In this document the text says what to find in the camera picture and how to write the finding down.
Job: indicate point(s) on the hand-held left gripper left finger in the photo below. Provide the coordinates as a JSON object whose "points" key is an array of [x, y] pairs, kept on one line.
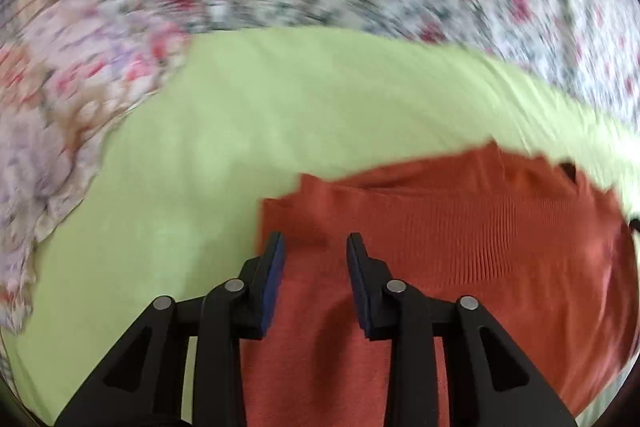
{"points": [[274, 277]]}

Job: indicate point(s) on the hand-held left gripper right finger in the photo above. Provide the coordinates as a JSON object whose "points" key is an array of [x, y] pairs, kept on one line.
{"points": [[358, 279]]}

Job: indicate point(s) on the rust orange knit top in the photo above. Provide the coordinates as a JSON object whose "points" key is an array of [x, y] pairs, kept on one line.
{"points": [[475, 267]]}

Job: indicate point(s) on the light green sheet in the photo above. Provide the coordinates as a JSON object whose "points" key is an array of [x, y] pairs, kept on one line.
{"points": [[200, 147]]}

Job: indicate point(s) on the pastel floral ruffled cloth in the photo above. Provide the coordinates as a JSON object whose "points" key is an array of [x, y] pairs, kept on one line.
{"points": [[65, 107]]}

